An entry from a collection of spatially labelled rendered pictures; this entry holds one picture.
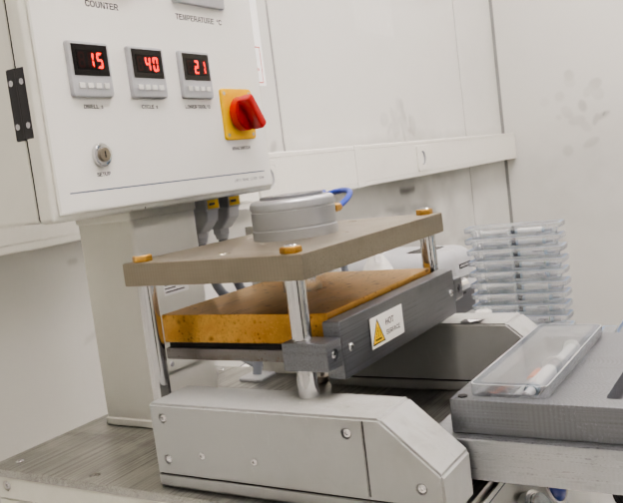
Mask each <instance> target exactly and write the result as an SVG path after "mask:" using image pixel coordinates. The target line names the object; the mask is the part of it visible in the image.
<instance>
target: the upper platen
mask: <svg viewBox="0 0 623 503"><path fill-rule="evenodd" d="M427 274H430V268H405V269H381V270H357V271H333V272H326V273H323V274H320V275H317V276H314V277H312V278H309V279H306V285H307V293H308V301H309V309H310V317H311V332H312V336H321V337H323V331H322V323H323V322H324V321H326V320H328V319H330V318H332V317H335V316H337V315H339V314H341V313H343V312H346V311H348V310H350V309H352V308H355V307H357V306H359V305H361V304H363V303H366V302H368V301H370V300H372V299H374V298H377V297H379V296H381V295H383V294H385V293H388V292H390V291H392V290H394V289H396V288H399V287H401V286H403V285H405V284H407V283H410V282H412V281H414V280H416V279H418V278H421V277H423V276H425V275H427ZM162 321H163V328H164V335H165V342H169V343H170V347H168V348H166V349H167V356H168V358H169V359H199V360H233V361H267V362H284V358H283V350H282V343H284V342H286V341H288V340H290V339H292V335H291V327H290V320H289V312H288V304H287V296H286V289H285V282H284V281H265V282H260V283H257V284H254V285H251V286H248V287H245V288H242V289H239V290H236V291H233V292H230V293H227V294H223V295H220V296H217V297H214V298H211V299H208V300H205V301H202V302H199V303H196V304H193V305H190V306H187V307H184V308H181V309H178V310H175V311H172V312H168V313H165V314H163V315H162Z"/></svg>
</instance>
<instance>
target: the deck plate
mask: <svg viewBox="0 0 623 503"><path fill-rule="evenodd" d="M252 371H253V368H252V367H246V366H217V365H216V373H217V380H218V387H229V388H248V389H267V390H286V391H299V389H298V382H297V375H296V374H293V373H276V375H274V376H272V377H270V378H268V379H266V380H264V381H262V382H250V381H240V380H239V378H240V377H242V376H244V375H246V374H248V373H250V372H252ZM318 388H319V392H325V393H344V394H363V395H382V396H401V397H405V398H407V399H410V400H411V401H413V402H414V403H415V404H416V405H417V406H418V407H420V408H421V409H422V410H423V411H424V412H425V413H426V414H428V415H429V416H430V417H431V418H432V419H433V420H434V421H436V422H437V423H438V424H439V423H440V422H441V421H442V420H443V419H444V418H446V417H447V416H448V415H449V414H450V413H451V411H450V402H449V399H450V398H451V397H452V396H453V395H454V394H456V393H457V392H458V391H457V390H435V389H414V388H392V387H370V386H348V385H331V384H330V383H329V381H328V382H326V383H321V384H319V385H318ZM106 417H108V414H106V415H104V416H102V417H99V418H97V419H95V420H93V421H90V422H88V423H86V424H84V425H81V426H79V427H77V428H75V429H72V430H70V431H68V432H66V433H63V434H61V435H59V436H57V437H54V438H52V439H50V440H48V441H45V442H43V443H41V444H39V445H36V446H34V447H32V448H30V449H27V450H25V451H23V452H21V453H18V454H16V455H14V456H12V457H9V458H7V459H5V460H3V461H0V477H7V478H13V479H19V480H26V481H32V482H38V483H45V484H51V485H57V486H64V487H70V488H76V489H82V490H89V491H95V492H101V493H108V494H114V495H120V496H127V497H133V498H139V499H146V500H152V501H158V502H165V503H285V502H278V501H271V500H264V499H257V498H250V497H243V496H236V495H229V494H222V493H215V492H208V491H201V490H194V489H187V488H180V487H173V486H166V485H163V484H162V483H161V476H160V470H159V463H158V456H157V450H156V443H155V436H154V430H153V428H146V427H135V426H124V425H114V424H107V419H106ZM496 483H497V482H494V481H485V480H475V479H472V488H473V495H472V496H471V497H470V498H469V499H468V501H467V502H466V503H481V502H482V501H483V499H484V498H485V497H486V496H487V494H488V493H489V492H490V491H491V489H492V488H493V487H494V485H495V484H496Z"/></svg>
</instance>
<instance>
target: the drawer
mask: <svg viewBox="0 0 623 503"><path fill-rule="evenodd" d="M439 425H440V426H441V427H443V428H444V429H445V430H446V431H447V432H448V433H449V434H451V435H452V436H453V437H454V438H455V439H456V440H457V441H459V442H460V443H461V444H462V445H463V446H464V447H465V448H466V450H467V452H468V453H469V460H470V469H471V479H475V480H485V481H494V482H503V483H512V484H522V485H531V486H540V487H549V488H559V489H568V490H577V491H587V492H596V493H605V494H614V495H623V445H622V444H609V443H596V442H583V441H569V440H556V439H543V438H530V437H516V436H503V435H490V434H477V433H463V432H453V430H452V421H451V413H450V414H449V415H448V416H447V417H446V418H444V419H443V420H442V421H441V422H440V423H439Z"/></svg>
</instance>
